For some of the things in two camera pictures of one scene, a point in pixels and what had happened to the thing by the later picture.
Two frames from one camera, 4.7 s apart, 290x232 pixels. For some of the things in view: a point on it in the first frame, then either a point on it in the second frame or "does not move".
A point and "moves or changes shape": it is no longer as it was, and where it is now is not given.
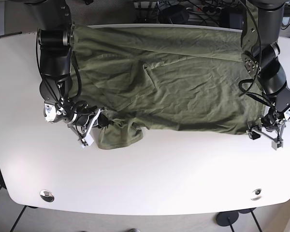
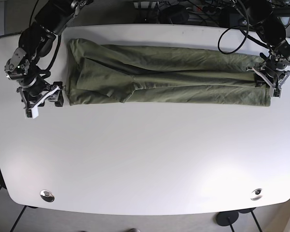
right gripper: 271,126 to 274,67
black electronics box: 231,20 does not move
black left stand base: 0,179 does not move
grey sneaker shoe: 134,230 does not move
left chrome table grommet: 47,195 does not move
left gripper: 82,120 to 32,85
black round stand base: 225,218 does not move
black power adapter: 174,14 does not move
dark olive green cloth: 194,79 moves or changes shape
